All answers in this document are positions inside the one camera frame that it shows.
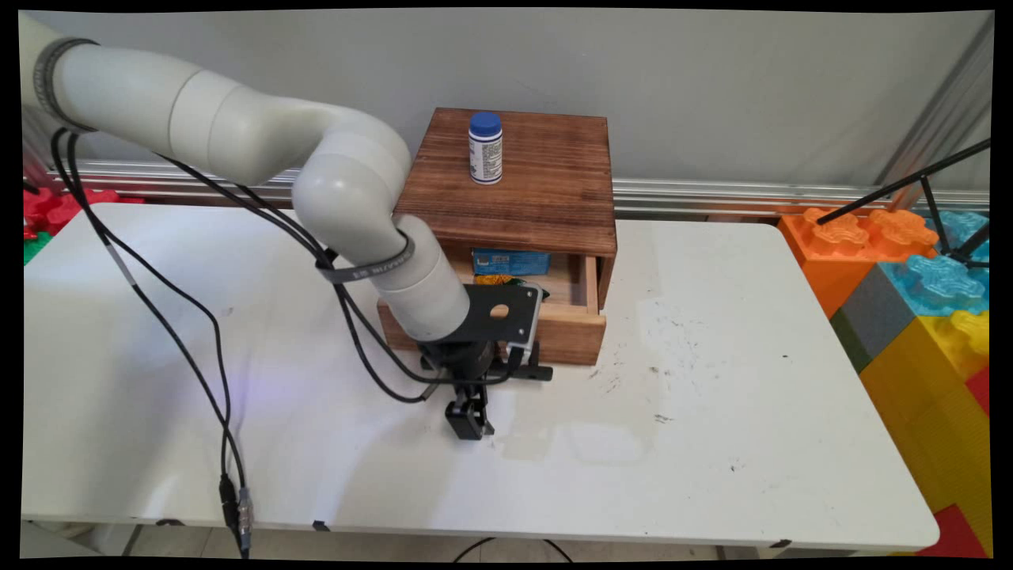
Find plain grey velcro strap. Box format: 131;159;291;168
32;37;101;133

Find white bottle with blue cap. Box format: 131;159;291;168
469;112;504;185

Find horizontal aluminium frame rail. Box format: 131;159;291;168
46;161;991;216

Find grey giant toy brick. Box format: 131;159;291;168
830;264;920;374

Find brown wooden cabinet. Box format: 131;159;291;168
393;108;618;311

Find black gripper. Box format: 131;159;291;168
418;339;512;441

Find orange giant toy brick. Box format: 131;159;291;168
778;207;940;319

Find translucent blue giant toy brick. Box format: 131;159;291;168
924;209;991;264
878;253;991;319

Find black floor cable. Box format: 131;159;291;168
452;538;575;564

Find wooden drawer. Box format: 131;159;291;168
378;253;609;367

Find yellow giant toy brick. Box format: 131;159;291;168
859;310;992;555

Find grey velcro strap with print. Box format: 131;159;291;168
316;232;417;285

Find black tripod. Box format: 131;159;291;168
815;138;992;270

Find black cable with silver connector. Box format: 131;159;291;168
66;131;527;557

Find red giant toy brick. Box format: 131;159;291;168
918;503;988;559
23;185;145;240

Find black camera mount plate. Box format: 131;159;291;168
446;283;544;346

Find blue carton box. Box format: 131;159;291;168
472;249;552;277

